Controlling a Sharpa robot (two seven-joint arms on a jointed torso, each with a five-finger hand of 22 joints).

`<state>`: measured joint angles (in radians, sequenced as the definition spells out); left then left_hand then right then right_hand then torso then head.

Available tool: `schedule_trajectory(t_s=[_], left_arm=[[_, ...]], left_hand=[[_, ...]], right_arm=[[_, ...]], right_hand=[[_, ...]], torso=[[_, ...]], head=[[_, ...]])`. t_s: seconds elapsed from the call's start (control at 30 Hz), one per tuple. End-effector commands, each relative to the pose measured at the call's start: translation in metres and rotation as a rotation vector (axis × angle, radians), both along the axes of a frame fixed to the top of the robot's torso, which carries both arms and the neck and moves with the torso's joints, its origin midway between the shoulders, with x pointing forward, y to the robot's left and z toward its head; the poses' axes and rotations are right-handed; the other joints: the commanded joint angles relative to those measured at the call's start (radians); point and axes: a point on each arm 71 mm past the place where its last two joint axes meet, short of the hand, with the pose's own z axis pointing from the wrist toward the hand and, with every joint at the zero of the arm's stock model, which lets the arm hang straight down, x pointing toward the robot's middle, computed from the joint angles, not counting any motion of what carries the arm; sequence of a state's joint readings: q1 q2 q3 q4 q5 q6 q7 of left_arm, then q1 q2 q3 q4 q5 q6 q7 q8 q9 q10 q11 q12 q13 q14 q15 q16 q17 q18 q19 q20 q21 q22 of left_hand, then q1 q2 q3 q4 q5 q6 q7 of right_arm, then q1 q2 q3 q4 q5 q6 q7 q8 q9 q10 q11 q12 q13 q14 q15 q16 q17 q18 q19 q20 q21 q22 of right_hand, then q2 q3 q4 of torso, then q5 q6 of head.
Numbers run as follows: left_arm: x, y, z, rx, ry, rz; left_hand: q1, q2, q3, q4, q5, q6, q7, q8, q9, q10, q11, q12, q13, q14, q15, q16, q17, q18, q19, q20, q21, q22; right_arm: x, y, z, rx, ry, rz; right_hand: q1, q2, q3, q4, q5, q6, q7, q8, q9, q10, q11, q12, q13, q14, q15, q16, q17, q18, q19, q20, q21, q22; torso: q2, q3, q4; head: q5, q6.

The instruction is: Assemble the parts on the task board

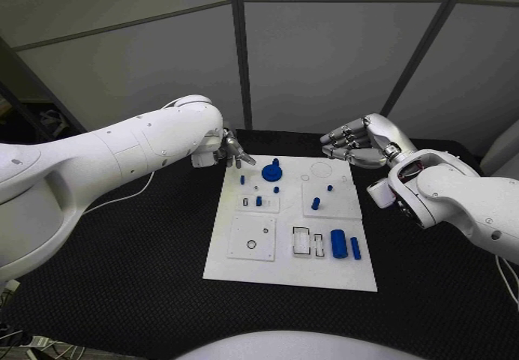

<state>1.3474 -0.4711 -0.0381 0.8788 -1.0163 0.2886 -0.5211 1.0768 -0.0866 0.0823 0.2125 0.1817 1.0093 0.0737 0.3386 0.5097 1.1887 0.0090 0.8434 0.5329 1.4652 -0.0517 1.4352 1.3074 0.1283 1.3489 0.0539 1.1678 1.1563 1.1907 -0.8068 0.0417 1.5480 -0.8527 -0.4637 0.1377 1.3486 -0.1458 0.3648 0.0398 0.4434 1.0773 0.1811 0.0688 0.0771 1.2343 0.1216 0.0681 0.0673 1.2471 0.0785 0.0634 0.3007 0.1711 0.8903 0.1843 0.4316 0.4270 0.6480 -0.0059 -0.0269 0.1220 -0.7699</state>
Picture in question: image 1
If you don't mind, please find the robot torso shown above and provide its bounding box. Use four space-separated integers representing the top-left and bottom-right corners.
172 330 426 360

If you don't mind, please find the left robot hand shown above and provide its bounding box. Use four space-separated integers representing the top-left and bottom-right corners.
213 127 257 170

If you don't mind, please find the white cable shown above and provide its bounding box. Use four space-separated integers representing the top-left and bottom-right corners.
80 170 155 215
494 254 519 309

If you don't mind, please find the thick blue cylinder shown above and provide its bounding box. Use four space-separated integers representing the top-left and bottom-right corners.
330 229 348 260

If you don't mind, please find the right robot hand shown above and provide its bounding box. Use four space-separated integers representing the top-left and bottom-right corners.
318 112 417 170

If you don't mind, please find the blue gear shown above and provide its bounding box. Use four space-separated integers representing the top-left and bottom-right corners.
260 157 283 182

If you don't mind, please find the white task board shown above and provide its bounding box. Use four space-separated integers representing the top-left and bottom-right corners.
200 154 379 293

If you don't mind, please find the white power strip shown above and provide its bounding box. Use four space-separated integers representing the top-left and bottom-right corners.
22 335 56 348

